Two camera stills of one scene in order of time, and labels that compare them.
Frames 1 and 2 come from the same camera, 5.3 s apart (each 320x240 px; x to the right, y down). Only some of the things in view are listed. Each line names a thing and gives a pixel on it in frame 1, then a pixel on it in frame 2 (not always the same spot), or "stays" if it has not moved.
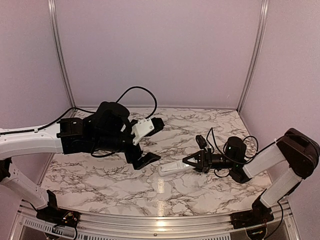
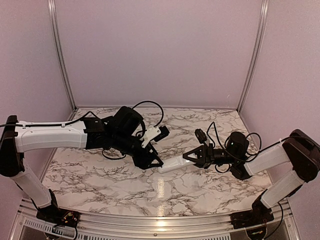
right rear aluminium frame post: (264, 7) stays
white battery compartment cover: (169, 167) to (173, 162)
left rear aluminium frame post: (52, 7) stays
